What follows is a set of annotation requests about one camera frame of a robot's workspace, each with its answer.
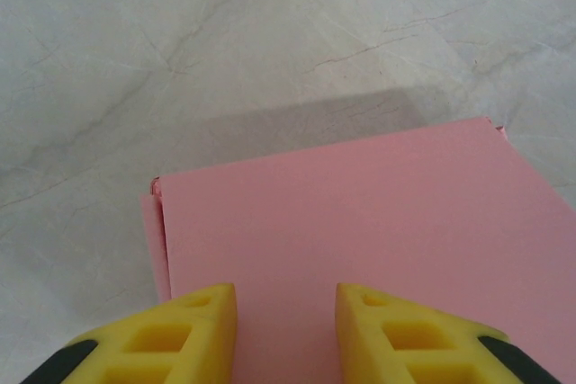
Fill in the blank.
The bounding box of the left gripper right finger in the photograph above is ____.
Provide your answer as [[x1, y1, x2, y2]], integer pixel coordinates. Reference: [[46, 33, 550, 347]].
[[336, 282, 557, 384]]

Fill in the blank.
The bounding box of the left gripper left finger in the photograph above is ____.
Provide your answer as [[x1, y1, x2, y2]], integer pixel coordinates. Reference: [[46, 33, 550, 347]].
[[20, 282, 239, 384]]

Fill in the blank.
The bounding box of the pink paper box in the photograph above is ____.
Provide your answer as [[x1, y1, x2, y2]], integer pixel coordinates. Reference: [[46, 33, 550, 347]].
[[139, 116, 576, 384]]

